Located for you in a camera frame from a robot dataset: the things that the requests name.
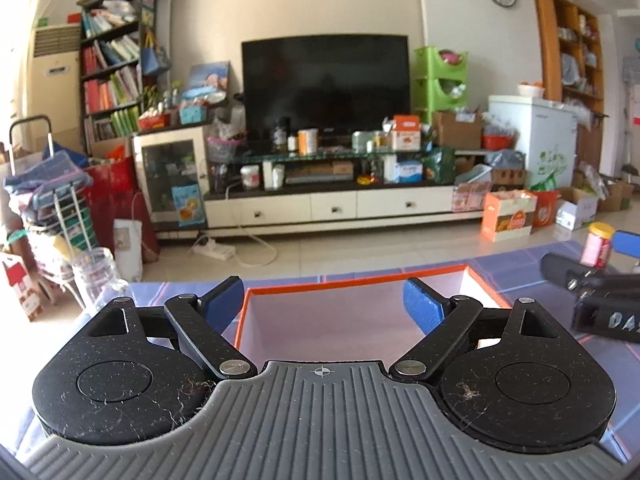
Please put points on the white glass-door cabinet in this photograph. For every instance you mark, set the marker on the white glass-door cabinet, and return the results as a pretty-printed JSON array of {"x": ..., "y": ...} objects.
[{"x": 172, "y": 171}]

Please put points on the white paper bag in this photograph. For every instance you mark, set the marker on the white paper bag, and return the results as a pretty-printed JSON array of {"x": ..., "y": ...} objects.
[{"x": 128, "y": 249}]

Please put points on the trolley cart with cloths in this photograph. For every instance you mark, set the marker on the trolley cart with cloths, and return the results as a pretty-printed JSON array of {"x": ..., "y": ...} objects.
[{"x": 50, "y": 197}]

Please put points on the white chest freezer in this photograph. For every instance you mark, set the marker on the white chest freezer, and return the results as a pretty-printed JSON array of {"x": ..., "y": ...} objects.
[{"x": 545, "y": 133}]

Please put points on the red yellow-lid canister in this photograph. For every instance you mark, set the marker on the red yellow-lid canister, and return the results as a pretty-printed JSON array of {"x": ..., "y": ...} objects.
[{"x": 598, "y": 245}]

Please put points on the orange white carton box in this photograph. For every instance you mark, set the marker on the orange white carton box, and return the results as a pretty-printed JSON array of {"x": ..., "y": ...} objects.
[{"x": 508, "y": 215}]

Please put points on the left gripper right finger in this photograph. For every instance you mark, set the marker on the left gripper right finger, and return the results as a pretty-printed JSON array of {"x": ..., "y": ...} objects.
[{"x": 513, "y": 378}]

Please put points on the brown cardboard box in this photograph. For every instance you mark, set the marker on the brown cardboard box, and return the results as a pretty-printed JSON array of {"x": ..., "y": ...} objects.
[{"x": 459, "y": 130}]

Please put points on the white power strip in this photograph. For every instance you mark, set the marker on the white power strip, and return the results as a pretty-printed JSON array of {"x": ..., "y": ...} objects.
[{"x": 214, "y": 250}]

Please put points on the dark tall bookshelf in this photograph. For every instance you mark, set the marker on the dark tall bookshelf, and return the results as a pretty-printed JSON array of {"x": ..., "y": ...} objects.
[{"x": 115, "y": 88}]

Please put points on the blue plaid tablecloth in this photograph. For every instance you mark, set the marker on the blue plaid tablecloth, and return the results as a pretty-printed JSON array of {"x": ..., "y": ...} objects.
[{"x": 351, "y": 420}]

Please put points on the orange cardboard box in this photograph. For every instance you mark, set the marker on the orange cardboard box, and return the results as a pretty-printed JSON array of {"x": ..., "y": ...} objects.
[{"x": 363, "y": 319}]

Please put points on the black flat television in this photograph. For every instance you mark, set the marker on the black flat television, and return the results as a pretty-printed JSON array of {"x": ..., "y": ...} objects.
[{"x": 336, "y": 82}]

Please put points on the green stacked storage bins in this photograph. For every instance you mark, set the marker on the green stacked storage bins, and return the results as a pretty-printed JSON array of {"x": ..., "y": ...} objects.
[{"x": 440, "y": 81}]

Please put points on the white floor air conditioner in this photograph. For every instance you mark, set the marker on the white floor air conditioner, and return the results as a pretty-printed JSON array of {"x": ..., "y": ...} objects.
[{"x": 53, "y": 78}]

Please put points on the red shopping bag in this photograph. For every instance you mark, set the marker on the red shopping bag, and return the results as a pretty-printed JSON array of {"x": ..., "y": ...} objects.
[{"x": 115, "y": 194}]

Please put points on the wooden display shelf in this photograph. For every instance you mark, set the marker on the wooden display shelf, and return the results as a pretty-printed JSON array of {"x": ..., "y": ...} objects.
[{"x": 571, "y": 53}]

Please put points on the clear glass jar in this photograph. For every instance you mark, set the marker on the clear glass jar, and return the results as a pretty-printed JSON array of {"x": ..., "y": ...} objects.
[{"x": 97, "y": 278}]

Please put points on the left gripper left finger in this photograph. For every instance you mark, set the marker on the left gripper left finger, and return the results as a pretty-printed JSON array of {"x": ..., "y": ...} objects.
[{"x": 135, "y": 373}]

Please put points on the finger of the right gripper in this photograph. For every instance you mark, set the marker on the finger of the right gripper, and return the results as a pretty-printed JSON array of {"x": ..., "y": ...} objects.
[
  {"x": 565, "y": 267},
  {"x": 626, "y": 243}
]

